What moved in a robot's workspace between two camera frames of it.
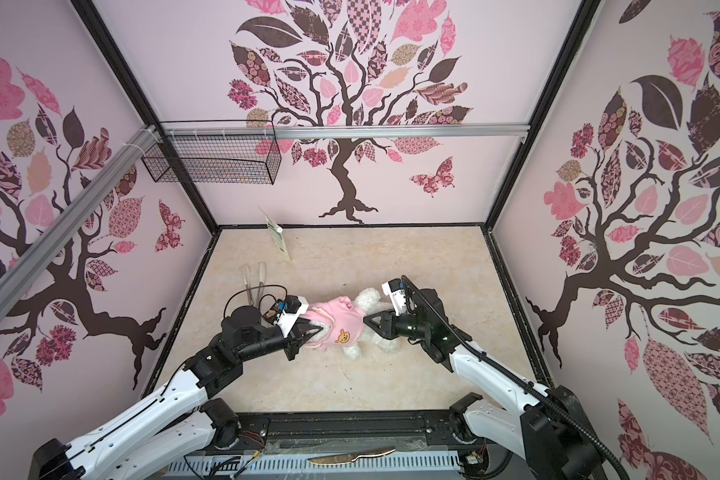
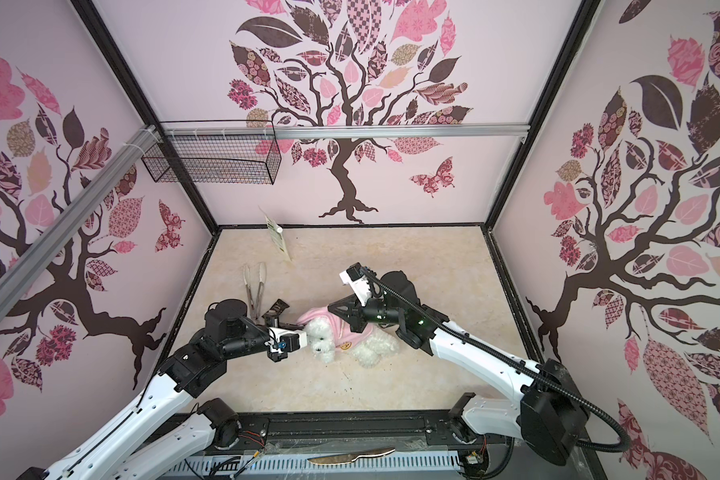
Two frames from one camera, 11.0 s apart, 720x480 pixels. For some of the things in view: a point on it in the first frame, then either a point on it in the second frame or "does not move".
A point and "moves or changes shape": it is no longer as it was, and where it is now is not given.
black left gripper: (296, 339) to (273, 358)
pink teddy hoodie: (344, 318) moves or changes shape
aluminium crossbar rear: (339, 130) does not move
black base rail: (350, 432) does not move
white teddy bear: (369, 300) moves or changes shape
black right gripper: (389, 323) to (356, 313)
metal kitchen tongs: (246, 277) does not move
